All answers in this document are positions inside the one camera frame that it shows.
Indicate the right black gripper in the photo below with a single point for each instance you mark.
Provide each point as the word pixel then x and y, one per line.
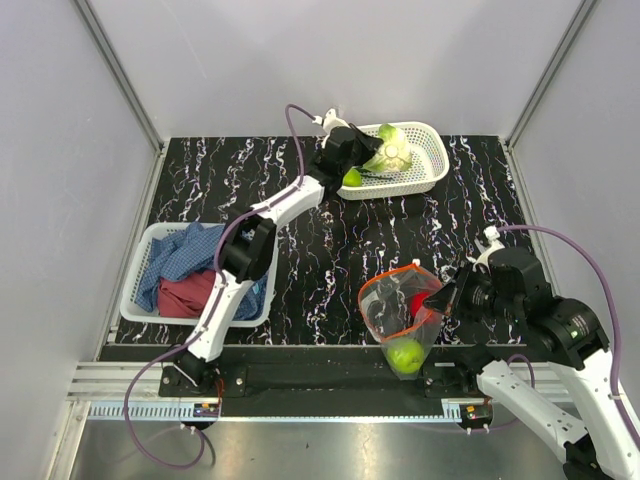
pixel 442 299

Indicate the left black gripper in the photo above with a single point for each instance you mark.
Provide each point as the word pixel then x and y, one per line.
pixel 367 145

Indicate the fake green apple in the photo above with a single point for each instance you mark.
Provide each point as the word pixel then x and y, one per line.
pixel 406 356
pixel 352 179

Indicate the clear zip top bag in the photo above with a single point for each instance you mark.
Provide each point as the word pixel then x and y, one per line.
pixel 384 305

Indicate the fake green white cabbage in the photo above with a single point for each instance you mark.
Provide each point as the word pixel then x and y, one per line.
pixel 395 154

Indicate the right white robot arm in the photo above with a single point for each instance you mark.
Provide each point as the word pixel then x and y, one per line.
pixel 509 284

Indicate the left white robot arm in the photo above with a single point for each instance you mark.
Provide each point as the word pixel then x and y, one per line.
pixel 247 246

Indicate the fake red fruit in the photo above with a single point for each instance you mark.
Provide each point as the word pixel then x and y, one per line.
pixel 417 307

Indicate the white perforated plastic basket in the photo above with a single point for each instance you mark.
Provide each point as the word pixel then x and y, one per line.
pixel 430 164

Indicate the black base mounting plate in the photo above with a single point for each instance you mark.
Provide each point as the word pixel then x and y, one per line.
pixel 324 382

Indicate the blue checkered cloth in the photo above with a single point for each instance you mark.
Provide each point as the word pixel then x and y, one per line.
pixel 175 255

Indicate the dark red cloth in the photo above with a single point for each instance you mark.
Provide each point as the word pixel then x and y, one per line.
pixel 185 298

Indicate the white laundry basket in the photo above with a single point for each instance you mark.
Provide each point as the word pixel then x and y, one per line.
pixel 145 300

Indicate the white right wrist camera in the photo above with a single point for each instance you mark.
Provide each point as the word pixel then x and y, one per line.
pixel 492 243

